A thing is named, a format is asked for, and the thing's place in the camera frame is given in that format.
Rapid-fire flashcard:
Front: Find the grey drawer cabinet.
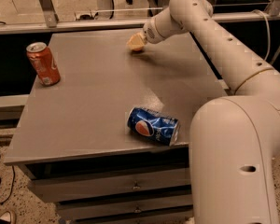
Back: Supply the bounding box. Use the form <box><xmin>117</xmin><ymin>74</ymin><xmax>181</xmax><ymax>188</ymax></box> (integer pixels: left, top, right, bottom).
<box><xmin>4</xmin><ymin>27</ymin><xmax>228</xmax><ymax>224</ymax></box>

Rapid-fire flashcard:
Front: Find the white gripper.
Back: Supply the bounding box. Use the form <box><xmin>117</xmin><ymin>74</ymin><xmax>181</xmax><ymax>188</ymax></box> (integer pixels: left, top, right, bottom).
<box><xmin>127</xmin><ymin>18</ymin><xmax>163</xmax><ymax>48</ymax></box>

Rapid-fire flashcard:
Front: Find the white cable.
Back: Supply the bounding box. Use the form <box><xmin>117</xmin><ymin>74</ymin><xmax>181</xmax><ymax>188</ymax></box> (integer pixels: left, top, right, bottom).
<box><xmin>251</xmin><ymin>8</ymin><xmax>272</xmax><ymax>63</ymax></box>

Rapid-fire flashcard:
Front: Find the bottom grey drawer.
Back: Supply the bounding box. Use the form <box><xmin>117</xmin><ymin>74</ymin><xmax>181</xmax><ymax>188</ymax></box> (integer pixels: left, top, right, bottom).
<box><xmin>69</xmin><ymin>209</ymin><xmax>194</xmax><ymax>224</ymax></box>

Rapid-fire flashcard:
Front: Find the grey drawer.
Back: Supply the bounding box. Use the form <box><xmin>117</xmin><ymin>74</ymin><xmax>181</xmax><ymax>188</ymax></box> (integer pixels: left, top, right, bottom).
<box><xmin>28</xmin><ymin>168</ymin><xmax>190</xmax><ymax>203</ymax></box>
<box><xmin>57</xmin><ymin>192</ymin><xmax>192</xmax><ymax>220</ymax></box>
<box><xmin>69</xmin><ymin>209</ymin><xmax>194</xmax><ymax>224</ymax></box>

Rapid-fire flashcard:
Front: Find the floor power outlet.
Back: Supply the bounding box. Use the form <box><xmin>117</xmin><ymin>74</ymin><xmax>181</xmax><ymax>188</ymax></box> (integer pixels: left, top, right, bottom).
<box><xmin>75</xmin><ymin>13</ymin><xmax>94</xmax><ymax>21</ymax></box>

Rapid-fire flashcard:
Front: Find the middle grey drawer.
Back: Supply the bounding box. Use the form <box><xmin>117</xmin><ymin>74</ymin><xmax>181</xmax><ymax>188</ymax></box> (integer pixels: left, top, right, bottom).
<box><xmin>57</xmin><ymin>192</ymin><xmax>192</xmax><ymax>220</ymax></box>

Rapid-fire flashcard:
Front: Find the orange fruit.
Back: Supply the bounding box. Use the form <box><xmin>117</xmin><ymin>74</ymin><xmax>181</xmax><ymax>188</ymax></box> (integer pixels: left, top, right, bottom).
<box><xmin>130</xmin><ymin>46</ymin><xmax>144</xmax><ymax>52</ymax></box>

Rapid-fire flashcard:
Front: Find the top grey drawer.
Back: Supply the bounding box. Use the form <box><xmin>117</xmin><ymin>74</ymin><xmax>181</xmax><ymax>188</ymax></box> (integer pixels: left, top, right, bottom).
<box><xmin>28</xmin><ymin>168</ymin><xmax>190</xmax><ymax>203</ymax></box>

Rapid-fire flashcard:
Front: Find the grey metal rail frame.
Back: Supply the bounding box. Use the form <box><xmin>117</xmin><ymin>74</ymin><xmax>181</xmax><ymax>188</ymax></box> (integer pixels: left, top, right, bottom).
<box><xmin>0</xmin><ymin>0</ymin><xmax>280</xmax><ymax>35</ymax></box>

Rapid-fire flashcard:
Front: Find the blue pepsi can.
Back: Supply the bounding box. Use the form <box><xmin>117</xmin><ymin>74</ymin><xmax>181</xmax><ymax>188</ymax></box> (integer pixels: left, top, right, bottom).
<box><xmin>127</xmin><ymin>107</ymin><xmax>180</xmax><ymax>146</ymax></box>

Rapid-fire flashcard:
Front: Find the white shoe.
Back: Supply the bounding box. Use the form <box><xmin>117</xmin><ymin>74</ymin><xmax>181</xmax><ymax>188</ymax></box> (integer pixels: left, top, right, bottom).
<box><xmin>0</xmin><ymin>211</ymin><xmax>16</xmax><ymax>224</ymax></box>

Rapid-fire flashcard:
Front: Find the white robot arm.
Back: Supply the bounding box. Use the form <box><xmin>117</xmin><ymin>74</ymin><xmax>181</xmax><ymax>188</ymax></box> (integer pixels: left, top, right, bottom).
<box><xmin>128</xmin><ymin>0</ymin><xmax>280</xmax><ymax>224</ymax></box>

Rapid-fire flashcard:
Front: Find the red coca-cola can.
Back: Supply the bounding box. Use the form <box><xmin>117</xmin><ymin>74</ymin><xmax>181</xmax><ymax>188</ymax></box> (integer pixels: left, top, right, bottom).
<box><xmin>26</xmin><ymin>42</ymin><xmax>61</xmax><ymax>86</ymax></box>

